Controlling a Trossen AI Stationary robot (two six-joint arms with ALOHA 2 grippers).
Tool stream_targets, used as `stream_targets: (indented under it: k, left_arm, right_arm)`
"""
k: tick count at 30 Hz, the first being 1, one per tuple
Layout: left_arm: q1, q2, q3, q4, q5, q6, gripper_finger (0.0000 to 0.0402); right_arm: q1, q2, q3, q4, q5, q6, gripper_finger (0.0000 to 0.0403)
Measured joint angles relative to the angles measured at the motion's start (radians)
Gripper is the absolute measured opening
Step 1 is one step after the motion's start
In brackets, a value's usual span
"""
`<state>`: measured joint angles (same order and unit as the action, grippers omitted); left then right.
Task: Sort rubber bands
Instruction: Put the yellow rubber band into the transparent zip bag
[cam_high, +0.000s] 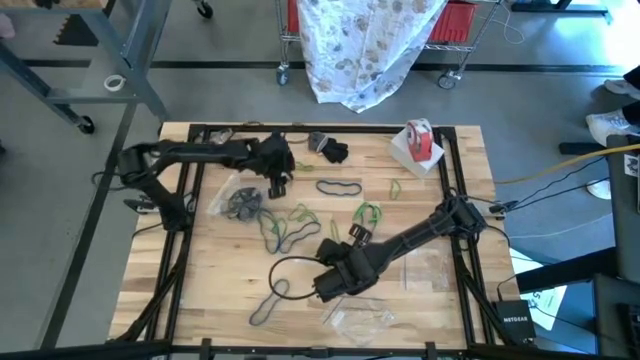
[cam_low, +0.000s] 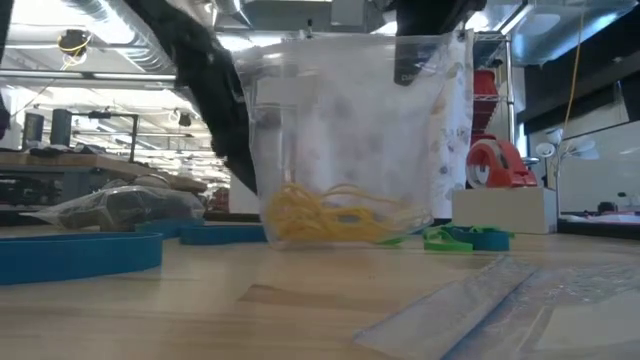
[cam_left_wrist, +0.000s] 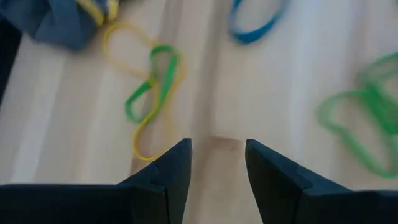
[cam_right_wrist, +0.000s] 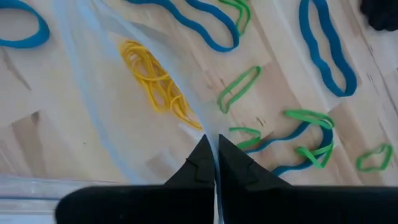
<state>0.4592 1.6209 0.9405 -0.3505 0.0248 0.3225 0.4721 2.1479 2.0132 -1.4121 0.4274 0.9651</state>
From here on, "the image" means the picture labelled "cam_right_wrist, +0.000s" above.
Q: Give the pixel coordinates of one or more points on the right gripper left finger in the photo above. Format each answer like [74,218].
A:
[140,205]

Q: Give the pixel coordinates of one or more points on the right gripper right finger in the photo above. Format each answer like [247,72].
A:
[311,205]

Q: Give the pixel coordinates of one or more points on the yellow rubber band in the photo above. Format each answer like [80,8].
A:
[183,112]
[140,67]

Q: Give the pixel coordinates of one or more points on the grey-blue rubber band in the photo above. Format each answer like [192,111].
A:
[44,31]

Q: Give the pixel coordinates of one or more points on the thin light green rubber band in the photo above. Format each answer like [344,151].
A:
[389,154]

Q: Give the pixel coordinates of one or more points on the grey black work glove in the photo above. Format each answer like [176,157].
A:
[382,12]

